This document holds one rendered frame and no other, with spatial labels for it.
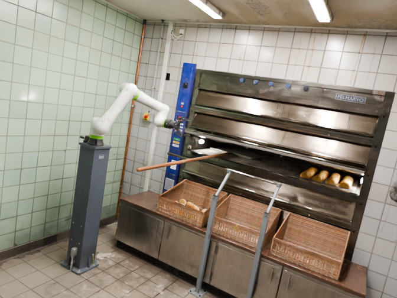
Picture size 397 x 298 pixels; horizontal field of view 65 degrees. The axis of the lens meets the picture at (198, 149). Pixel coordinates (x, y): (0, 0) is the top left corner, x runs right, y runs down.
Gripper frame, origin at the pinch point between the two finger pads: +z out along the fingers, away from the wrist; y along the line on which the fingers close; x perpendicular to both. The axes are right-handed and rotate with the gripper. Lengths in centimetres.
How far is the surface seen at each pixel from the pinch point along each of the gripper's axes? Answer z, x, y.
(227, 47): -2, -55, -87
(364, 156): 147, -52, -5
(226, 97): 6, -57, -36
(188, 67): -44, -53, -61
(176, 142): -43, -53, 24
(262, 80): 42, -56, -58
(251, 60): 28, -54, -77
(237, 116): 24, -55, -19
